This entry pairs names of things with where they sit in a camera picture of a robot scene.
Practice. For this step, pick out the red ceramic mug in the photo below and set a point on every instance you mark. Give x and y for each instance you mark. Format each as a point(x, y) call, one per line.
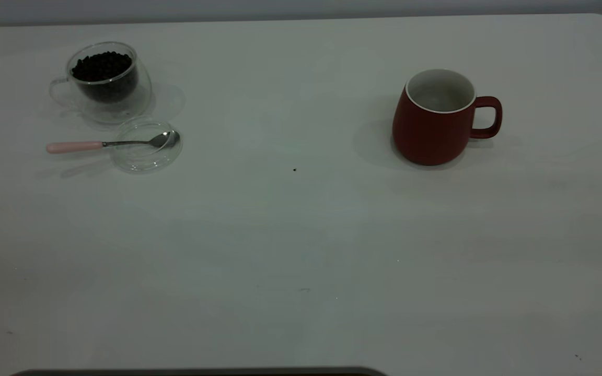
point(426, 136)

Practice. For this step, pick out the clear round glass lid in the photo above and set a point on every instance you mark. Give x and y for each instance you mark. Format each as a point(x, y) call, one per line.
point(141, 163)

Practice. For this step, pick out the clear double-walled glass cup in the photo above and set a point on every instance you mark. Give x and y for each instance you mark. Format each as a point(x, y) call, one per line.
point(123, 107)

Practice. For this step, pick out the dark coffee beans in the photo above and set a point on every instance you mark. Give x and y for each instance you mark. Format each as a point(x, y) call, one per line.
point(102, 65)

